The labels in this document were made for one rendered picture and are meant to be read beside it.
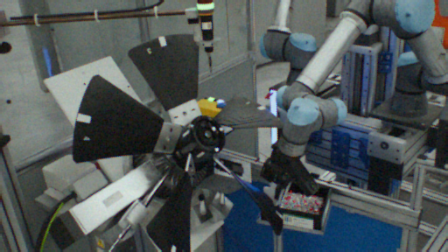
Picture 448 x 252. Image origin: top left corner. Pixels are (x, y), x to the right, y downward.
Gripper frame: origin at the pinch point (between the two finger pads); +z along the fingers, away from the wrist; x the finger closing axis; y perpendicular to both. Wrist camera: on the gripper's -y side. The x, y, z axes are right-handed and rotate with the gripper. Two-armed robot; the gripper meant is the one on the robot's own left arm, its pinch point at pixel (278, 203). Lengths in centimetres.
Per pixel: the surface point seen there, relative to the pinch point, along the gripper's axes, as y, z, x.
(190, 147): 23.5, -16.6, 17.6
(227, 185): 19.5, 8.3, -2.4
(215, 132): 21.7, -18.7, 9.0
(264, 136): 94, 130, -196
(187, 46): 45, -32, -3
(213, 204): 17.4, 8.0, 8.1
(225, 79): 85, 32, -96
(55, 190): 74, 31, 26
